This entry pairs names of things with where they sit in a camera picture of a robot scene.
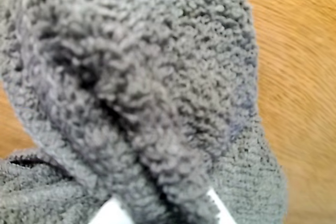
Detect grey terry cleaning cloth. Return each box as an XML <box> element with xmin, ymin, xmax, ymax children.
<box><xmin>0</xmin><ymin>0</ymin><xmax>289</xmax><ymax>224</ymax></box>

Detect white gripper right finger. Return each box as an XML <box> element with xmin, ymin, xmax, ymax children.
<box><xmin>206</xmin><ymin>186</ymin><xmax>238</xmax><ymax>224</ymax></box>

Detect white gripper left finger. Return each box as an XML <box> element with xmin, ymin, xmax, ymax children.
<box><xmin>90</xmin><ymin>197</ymin><xmax>133</xmax><ymax>224</ymax></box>

